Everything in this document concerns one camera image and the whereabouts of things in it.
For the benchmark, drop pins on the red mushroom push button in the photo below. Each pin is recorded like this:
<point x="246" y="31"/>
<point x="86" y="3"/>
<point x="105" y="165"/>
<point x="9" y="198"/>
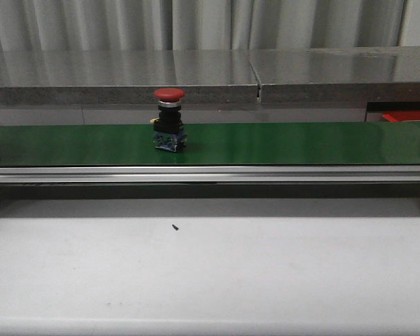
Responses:
<point x="169" y="134"/>

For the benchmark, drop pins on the grey stone counter left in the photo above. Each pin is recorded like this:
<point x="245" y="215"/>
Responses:
<point x="30" y="78"/>

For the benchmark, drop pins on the red plastic tray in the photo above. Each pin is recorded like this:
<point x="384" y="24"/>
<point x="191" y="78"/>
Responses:
<point x="402" y="116"/>

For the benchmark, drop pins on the green conveyor belt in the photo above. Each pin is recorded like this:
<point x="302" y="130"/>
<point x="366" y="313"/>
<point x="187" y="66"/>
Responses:
<point x="287" y="143"/>

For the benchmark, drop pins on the grey pleated curtain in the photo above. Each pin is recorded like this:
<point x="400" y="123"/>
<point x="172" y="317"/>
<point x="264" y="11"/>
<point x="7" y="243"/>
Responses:
<point x="198" y="25"/>

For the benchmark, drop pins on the aluminium conveyor side rail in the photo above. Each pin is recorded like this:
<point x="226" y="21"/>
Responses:
<point x="398" y="173"/>

